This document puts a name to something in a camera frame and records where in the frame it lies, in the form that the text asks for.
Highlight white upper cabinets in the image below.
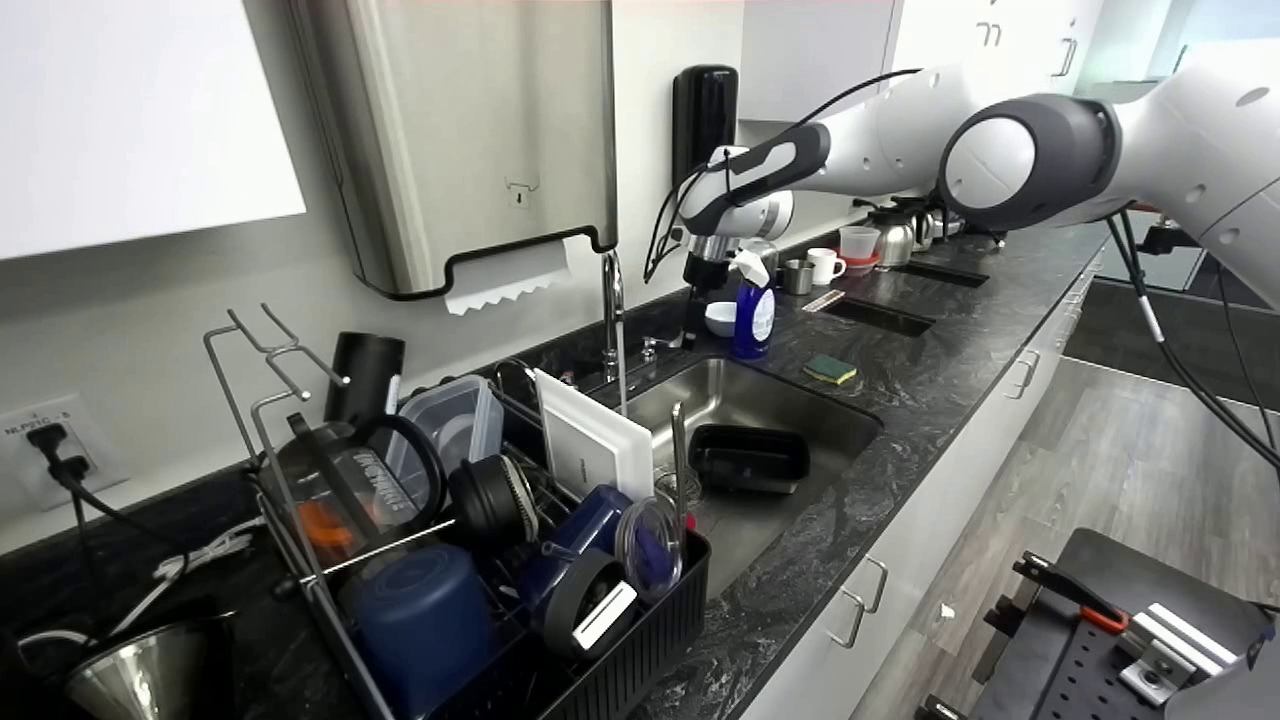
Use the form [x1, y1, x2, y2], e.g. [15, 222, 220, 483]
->
[737, 0, 1111, 129]

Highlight white lower cabinets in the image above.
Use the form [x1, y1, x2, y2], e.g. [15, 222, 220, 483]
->
[737, 250, 1111, 720]

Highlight black wall soap dispenser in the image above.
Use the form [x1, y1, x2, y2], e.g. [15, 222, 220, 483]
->
[667, 59, 744, 190]

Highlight white paper towel sheet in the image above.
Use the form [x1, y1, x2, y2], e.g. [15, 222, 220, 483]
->
[438, 237, 573, 318]

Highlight white mug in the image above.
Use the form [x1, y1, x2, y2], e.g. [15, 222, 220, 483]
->
[799, 244, 850, 292]

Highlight large blue bowl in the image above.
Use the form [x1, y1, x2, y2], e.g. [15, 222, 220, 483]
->
[335, 536, 506, 720]

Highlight green yellow sponge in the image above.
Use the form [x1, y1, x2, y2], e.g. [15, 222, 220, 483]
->
[799, 347, 865, 396]

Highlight black item with white label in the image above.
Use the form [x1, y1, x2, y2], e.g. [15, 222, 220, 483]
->
[535, 542, 647, 661]

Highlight glass bowl with black rim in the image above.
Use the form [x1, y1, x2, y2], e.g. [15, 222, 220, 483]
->
[268, 412, 450, 564]

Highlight metal utensil in rack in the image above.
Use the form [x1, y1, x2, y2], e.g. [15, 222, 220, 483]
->
[664, 396, 692, 526]

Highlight blue round lid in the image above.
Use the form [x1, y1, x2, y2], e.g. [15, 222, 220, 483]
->
[611, 494, 692, 600]

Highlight stainless steel funnel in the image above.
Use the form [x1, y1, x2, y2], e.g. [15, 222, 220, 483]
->
[65, 617, 228, 720]

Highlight blue dish soap bottle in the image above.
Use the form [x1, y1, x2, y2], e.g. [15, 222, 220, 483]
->
[729, 246, 778, 362]

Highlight white cable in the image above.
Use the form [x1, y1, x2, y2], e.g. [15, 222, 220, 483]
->
[9, 517, 270, 646]

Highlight clear lidded food container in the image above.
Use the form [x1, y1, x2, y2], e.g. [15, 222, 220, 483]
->
[395, 373, 512, 478]

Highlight black plug and cord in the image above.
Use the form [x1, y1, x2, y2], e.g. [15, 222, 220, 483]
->
[25, 420, 181, 569]

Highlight white wall power outlet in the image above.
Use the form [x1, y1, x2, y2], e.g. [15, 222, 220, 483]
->
[0, 387, 107, 491]

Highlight black rectangular plastic container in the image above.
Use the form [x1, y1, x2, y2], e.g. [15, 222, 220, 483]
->
[685, 420, 816, 501]

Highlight chrome gooseneck faucet spout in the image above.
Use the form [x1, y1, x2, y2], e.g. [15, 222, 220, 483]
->
[597, 246, 637, 420]

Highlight blue cup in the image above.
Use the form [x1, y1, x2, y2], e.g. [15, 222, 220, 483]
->
[542, 478, 640, 564]

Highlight stainless paper towel dispenser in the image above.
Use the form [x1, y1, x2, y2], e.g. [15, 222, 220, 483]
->
[294, 0, 620, 303]

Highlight black dish drying rack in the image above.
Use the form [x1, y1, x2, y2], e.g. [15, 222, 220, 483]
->
[194, 300, 714, 720]

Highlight orange handled black tool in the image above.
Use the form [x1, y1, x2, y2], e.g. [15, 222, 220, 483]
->
[1006, 548, 1137, 641]

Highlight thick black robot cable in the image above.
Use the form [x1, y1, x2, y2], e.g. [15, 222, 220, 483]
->
[1094, 207, 1280, 478]

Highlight black tumbler cup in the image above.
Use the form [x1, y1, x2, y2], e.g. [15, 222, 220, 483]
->
[319, 326, 407, 430]

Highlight clear cup with red base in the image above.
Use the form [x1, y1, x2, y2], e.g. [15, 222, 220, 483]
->
[830, 219, 886, 270]

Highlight stainless steel sink basin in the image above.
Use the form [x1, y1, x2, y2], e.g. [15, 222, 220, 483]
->
[522, 352, 886, 609]

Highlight white cabinets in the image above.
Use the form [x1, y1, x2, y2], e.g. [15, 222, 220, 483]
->
[737, 0, 1111, 129]
[737, 250, 1111, 720]

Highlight white square plate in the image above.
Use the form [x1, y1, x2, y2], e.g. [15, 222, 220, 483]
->
[522, 362, 659, 509]

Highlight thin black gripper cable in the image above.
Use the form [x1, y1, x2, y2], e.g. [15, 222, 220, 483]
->
[640, 59, 927, 286]

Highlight black counter mat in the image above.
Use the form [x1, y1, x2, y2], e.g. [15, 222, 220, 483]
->
[822, 292, 938, 340]
[892, 246, 995, 292]

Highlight white wall cabinet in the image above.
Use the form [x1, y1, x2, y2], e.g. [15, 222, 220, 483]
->
[0, 0, 311, 264]

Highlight small white bowl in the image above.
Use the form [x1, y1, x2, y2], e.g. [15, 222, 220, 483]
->
[698, 294, 744, 340]

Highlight black equipment cart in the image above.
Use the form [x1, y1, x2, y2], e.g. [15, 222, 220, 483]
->
[914, 522, 1280, 720]

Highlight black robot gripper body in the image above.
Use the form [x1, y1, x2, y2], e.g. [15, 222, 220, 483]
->
[692, 138, 799, 250]

